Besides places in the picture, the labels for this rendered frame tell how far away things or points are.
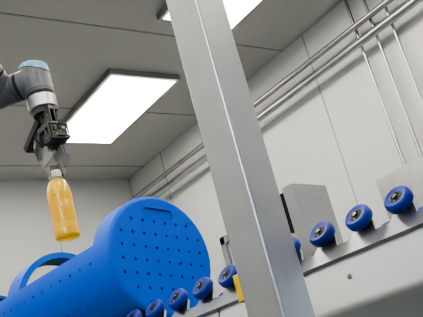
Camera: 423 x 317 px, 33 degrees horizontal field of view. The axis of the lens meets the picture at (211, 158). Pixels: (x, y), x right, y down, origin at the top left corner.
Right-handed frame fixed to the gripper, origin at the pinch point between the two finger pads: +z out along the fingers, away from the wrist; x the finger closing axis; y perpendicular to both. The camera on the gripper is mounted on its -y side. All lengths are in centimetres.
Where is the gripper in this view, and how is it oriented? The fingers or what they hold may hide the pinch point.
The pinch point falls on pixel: (54, 173)
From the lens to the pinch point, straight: 219.4
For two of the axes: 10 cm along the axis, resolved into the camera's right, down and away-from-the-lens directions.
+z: 2.8, 9.0, -3.3
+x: 7.2, 0.3, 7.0
